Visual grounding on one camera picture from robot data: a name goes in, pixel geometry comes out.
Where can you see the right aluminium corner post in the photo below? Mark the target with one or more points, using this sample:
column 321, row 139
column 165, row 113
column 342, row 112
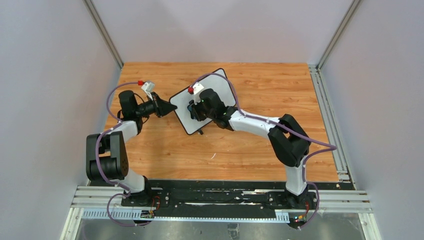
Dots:
column 353, row 7

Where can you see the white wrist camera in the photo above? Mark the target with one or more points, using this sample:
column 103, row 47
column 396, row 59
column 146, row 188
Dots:
column 197, row 89
column 148, row 88

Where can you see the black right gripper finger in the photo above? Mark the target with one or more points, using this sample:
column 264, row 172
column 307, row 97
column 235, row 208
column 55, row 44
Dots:
column 193, row 104
column 195, row 115

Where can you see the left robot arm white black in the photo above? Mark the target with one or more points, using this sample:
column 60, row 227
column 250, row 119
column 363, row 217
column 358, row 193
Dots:
column 106, row 154

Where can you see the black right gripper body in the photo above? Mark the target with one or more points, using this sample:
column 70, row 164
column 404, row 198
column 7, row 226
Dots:
column 194, row 110

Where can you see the white whiteboard with black frame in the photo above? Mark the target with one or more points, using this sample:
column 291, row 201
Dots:
column 182, row 99

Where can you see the blue and black eraser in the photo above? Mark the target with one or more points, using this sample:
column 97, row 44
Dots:
column 190, row 109

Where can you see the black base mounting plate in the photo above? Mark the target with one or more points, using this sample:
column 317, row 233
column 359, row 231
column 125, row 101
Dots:
column 213, row 200

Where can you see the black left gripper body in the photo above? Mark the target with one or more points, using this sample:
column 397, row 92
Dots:
column 157, row 107

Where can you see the left aluminium corner post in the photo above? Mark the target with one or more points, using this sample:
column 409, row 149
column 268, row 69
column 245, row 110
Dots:
column 97, row 19

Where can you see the aluminium corner post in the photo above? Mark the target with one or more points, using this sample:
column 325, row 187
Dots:
column 97, row 19
column 353, row 7

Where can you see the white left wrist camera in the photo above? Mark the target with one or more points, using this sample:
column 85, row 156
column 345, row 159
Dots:
column 148, row 88

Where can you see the right aluminium table rail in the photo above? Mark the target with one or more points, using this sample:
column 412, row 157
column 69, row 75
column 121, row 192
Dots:
column 339, row 155

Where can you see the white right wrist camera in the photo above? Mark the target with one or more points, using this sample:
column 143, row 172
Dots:
column 197, row 89

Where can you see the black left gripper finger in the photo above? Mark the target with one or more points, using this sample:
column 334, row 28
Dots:
column 166, row 108
column 159, row 100

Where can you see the aluminium front rail frame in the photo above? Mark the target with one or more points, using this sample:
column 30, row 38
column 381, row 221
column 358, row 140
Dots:
column 353, row 220

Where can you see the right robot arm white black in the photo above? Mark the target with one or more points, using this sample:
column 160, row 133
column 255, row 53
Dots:
column 283, row 134

